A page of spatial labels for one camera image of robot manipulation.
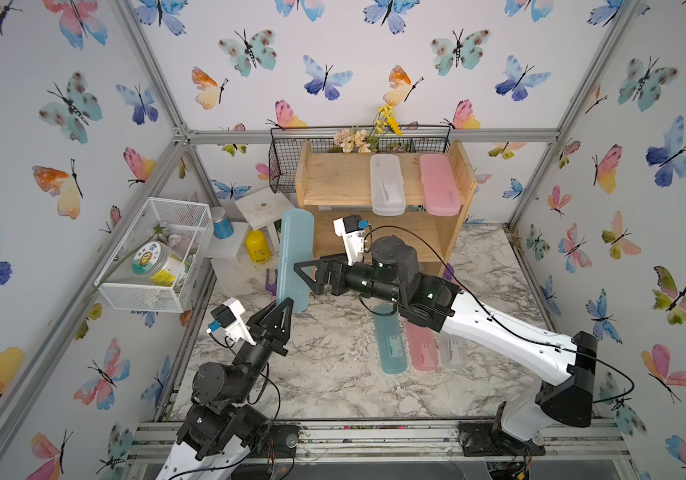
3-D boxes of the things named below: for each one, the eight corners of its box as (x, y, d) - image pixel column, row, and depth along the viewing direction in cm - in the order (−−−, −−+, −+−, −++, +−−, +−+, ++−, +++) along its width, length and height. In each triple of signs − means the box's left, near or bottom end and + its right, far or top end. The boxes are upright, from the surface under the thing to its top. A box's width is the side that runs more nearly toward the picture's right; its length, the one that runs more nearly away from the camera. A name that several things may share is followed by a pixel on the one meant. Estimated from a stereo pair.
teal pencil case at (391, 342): (382, 375, 86) (382, 372, 85) (373, 313, 99) (373, 309, 97) (410, 372, 87) (411, 370, 85) (397, 311, 99) (398, 307, 98)
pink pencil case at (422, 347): (411, 370, 87) (412, 367, 85) (405, 325, 96) (406, 321, 94) (438, 370, 87) (440, 367, 85) (430, 325, 96) (431, 321, 94)
